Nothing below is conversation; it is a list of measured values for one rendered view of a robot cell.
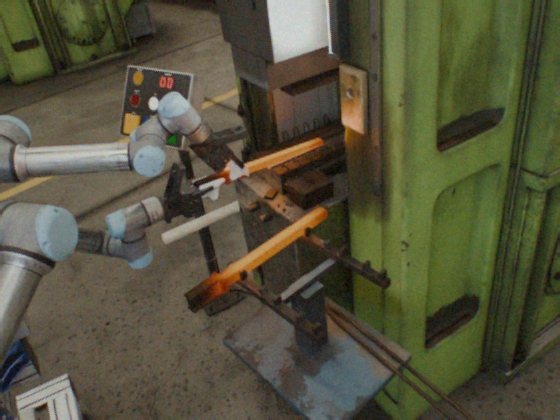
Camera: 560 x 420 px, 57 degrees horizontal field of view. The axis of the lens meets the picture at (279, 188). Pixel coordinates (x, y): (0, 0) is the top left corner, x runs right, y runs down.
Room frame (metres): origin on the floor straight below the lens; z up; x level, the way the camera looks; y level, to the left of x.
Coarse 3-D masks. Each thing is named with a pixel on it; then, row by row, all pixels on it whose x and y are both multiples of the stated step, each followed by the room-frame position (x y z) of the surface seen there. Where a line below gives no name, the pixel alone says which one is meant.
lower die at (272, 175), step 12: (336, 120) 1.73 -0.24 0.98; (312, 132) 1.66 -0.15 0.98; (324, 132) 1.63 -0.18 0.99; (276, 144) 1.61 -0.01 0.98; (288, 144) 1.58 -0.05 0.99; (324, 144) 1.52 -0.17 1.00; (336, 144) 1.53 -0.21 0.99; (252, 156) 1.54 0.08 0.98; (300, 156) 1.48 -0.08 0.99; (312, 156) 1.47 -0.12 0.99; (336, 156) 1.49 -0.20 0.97; (264, 168) 1.47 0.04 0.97; (276, 168) 1.42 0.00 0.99; (336, 168) 1.48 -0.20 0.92; (264, 180) 1.48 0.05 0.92; (276, 180) 1.41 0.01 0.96
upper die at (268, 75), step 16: (240, 48) 1.50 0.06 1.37; (320, 48) 1.47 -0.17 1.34; (240, 64) 1.52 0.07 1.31; (256, 64) 1.43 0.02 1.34; (272, 64) 1.39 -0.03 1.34; (288, 64) 1.42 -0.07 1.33; (304, 64) 1.44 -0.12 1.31; (320, 64) 1.47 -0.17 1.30; (336, 64) 1.50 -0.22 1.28; (256, 80) 1.44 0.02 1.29; (272, 80) 1.39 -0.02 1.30; (288, 80) 1.41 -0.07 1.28
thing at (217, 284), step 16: (320, 208) 1.11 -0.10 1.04; (304, 224) 1.05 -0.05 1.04; (272, 240) 1.01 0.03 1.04; (288, 240) 1.01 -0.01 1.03; (256, 256) 0.95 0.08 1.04; (224, 272) 0.91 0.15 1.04; (192, 288) 0.86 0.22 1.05; (208, 288) 0.86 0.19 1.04; (224, 288) 0.87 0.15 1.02; (192, 304) 0.84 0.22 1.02
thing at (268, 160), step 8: (304, 144) 1.52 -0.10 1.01; (312, 144) 1.52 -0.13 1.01; (320, 144) 1.53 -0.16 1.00; (280, 152) 1.48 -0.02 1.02; (288, 152) 1.48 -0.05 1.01; (296, 152) 1.49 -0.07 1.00; (256, 160) 1.44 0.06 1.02; (264, 160) 1.44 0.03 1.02; (272, 160) 1.44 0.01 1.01; (280, 160) 1.46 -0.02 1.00; (248, 168) 1.40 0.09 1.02; (256, 168) 1.41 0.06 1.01; (208, 176) 1.36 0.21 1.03; (216, 176) 1.36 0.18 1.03; (224, 176) 1.36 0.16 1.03; (200, 184) 1.32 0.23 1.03
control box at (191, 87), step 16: (128, 80) 1.98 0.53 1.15; (144, 80) 1.93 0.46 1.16; (160, 80) 1.88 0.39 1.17; (176, 80) 1.84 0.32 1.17; (192, 80) 1.80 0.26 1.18; (128, 96) 1.95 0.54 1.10; (144, 96) 1.90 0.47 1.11; (160, 96) 1.85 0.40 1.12; (192, 96) 1.79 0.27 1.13; (128, 112) 1.92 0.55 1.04; (144, 112) 1.87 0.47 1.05; (176, 144) 1.72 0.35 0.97
